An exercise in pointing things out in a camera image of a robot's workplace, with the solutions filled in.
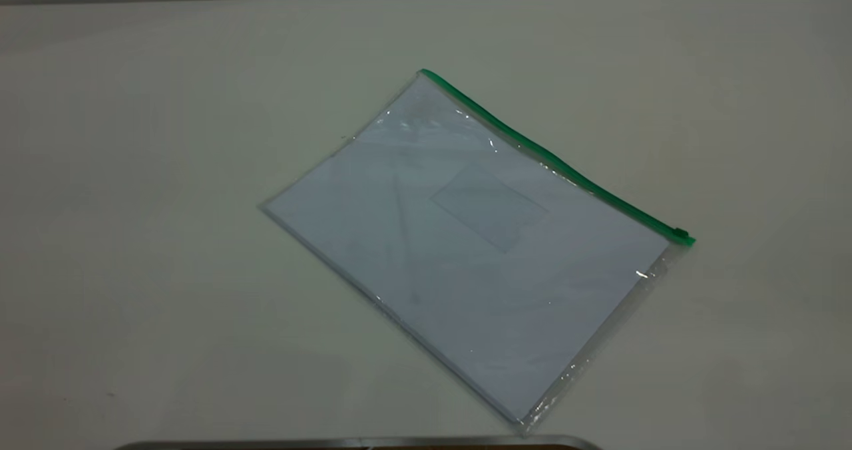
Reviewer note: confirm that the green zipper slider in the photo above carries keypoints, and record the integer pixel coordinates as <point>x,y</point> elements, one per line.
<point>681,233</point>

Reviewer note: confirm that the clear plastic bag green zipper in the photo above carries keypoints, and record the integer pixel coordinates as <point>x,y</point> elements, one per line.
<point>479,257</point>

